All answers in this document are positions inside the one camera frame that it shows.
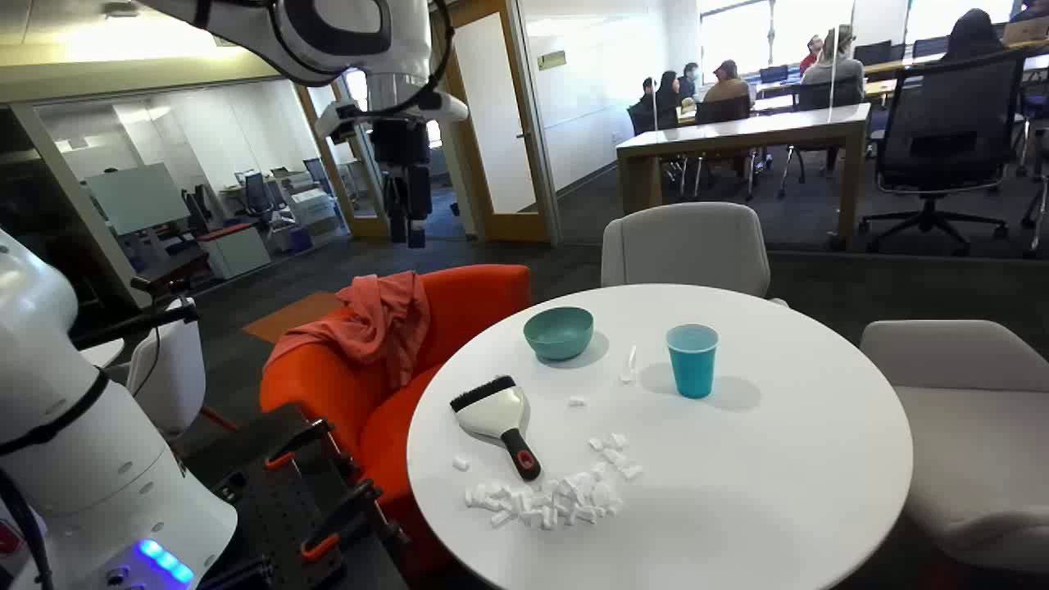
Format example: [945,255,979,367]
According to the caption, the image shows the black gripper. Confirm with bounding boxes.
[371,119,432,246]

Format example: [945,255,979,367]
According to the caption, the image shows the white brush black handle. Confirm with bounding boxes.
[448,378,541,482]

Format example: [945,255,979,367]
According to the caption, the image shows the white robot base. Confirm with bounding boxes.
[0,228,240,590]

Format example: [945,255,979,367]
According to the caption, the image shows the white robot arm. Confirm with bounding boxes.
[143,0,467,250]

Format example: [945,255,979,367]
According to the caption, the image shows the pile of white paper pieces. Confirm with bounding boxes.
[462,433,646,530]

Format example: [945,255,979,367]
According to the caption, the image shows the salmon cloth on armchair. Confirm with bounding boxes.
[271,273,429,388]

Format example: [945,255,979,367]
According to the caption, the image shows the wooden long table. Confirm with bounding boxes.
[615,106,868,250]

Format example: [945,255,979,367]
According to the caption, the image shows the teal bowl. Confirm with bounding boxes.
[524,305,594,364]

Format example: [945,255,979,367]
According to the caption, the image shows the orange armchair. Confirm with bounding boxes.
[258,261,531,577]

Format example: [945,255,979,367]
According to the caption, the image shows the grey chair behind table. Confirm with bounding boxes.
[599,201,769,294]

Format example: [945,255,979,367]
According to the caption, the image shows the blue plastic cup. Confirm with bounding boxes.
[665,326,719,400]

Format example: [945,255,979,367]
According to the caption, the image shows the black office chair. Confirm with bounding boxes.
[858,50,1026,251]

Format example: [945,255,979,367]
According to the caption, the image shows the grey chair right of table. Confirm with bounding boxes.
[863,318,1049,574]

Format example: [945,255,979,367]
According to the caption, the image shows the black clamp orange handles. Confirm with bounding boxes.
[261,420,405,563]

